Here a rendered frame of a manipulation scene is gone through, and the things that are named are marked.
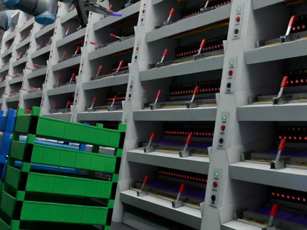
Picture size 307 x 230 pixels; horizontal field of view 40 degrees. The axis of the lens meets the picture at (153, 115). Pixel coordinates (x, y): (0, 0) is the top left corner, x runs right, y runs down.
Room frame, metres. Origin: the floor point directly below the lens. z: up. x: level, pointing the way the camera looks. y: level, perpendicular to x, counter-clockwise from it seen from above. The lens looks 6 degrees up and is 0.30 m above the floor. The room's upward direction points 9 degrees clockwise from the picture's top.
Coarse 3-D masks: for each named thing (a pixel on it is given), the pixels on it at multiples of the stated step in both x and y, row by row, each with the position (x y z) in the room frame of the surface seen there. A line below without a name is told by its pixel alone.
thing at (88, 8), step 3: (75, 0) 1.95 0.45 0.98; (84, 0) 1.98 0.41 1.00; (87, 0) 1.97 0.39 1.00; (90, 0) 1.99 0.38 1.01; (93, 0) 1.99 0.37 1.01; (96, 0) 2.00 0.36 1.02; (72, 3) 1.97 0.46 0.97; (84, 3) 1.98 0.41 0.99; (87, 3) 1.97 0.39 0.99; (90, 3) 1.98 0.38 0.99; (93, 3) 1.98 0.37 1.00; (96, 3) 2.00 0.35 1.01; (84, 6) 1.99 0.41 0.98; (87, 6) 1.99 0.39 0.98; (90, 6) 1.98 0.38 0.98; (93, 6) 1.99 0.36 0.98; (87, 9) 2.03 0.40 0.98; (90, 9) 2.02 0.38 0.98; (93, 9) 2.02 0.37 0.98
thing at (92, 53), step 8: (128, 40) 2.11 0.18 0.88; (88, 48) 2.56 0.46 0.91; (96, 48) 2.57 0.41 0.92; (104, 48) 2.36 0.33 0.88; (112, 48) 2.28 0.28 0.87; (120, 48) 2.20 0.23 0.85; (128, 48) 2.36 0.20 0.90; (88, 56) 2.57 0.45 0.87; (96, 56) 2.47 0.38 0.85; (112, 56) 2.57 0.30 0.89
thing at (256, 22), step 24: (240, 0) 1.41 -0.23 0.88; (264, 24) 1.40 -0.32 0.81; (288, 24) 1.46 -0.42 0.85; (240, 48) 1.38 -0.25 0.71; (240, 72) 1.37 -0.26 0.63; (264, 72) 1.42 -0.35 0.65; (216, 120) 1.44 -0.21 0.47; (216, 144) 1.43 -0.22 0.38; (240, 144) 1.39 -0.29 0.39; (240, 192) 1.40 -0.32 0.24; (264, 192) 1.46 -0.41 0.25; (216, 216) 1.39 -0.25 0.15
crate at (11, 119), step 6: (0, 114) 1.62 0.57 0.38; (12, 114) 1.47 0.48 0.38; (0, 120) 1.55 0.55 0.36; (6, 120) 1.47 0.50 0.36; (12, 120) 1.47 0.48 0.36; (0, 126) 1.54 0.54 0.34; (6, 126) 1.46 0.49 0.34; (12, 126) 1.47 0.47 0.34; (12, 132) 1.48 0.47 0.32; (48, 138) 1.54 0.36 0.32
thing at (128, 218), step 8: (96, 200) 2.26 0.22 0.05; (104, 200) 2.31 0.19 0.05; (128, 216) 1.95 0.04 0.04; (136, 216) 1.89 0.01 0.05; (144, 216) 1.92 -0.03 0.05; (152, 216) 1.97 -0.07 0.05; (160, 216) 2.01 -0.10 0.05; (128, 224) 1.94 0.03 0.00; (136, 224) 1.88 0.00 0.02; (144, 224) 1.82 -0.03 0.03; (152, 224) 1.77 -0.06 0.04; (160, 224) 1.76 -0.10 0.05; (168, 224) 1.80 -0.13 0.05; (176, 224) 1.84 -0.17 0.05
